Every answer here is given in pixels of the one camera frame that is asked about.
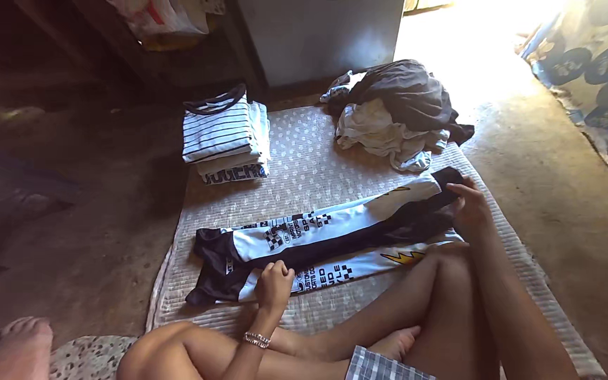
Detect person's left hand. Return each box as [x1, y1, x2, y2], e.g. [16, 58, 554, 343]
[255, 260, 296, 314]

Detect person's right hand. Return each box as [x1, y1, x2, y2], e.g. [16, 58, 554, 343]
[446, 176, 493, 245]

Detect black and white printed garment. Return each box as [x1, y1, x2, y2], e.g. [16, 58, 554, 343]
[185, 166, 466, 307]

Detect person's right forearm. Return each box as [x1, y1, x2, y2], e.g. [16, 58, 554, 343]
[462, 219, 580, 380]

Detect person's left forearm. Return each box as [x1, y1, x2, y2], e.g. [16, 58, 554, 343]
[222, 304, 287, 380]

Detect light patterned woven mat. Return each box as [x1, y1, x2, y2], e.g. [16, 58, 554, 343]
[146, 106, 607, 380]

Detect pile of crumpled clothes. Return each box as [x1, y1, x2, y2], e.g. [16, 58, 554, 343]
[320, 59, 476, 173]

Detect person's legs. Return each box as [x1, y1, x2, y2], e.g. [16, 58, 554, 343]
[117, 241, 501, 380]

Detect stack of folded clothes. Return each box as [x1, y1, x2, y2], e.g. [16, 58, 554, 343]
[182, 83, 271, 186]

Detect patterned curtain with dark circles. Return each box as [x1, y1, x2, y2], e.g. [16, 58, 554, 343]
[517, 0, 608, 165]

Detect grey metal cabinet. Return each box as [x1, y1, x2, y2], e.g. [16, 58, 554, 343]
[235, 0, 406, 88]

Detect speckled cloth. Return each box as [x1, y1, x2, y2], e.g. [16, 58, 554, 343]
[50, 336, 139, 380]

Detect white plastic bag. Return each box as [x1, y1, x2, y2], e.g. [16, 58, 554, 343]
[108, 0, 211, 51]

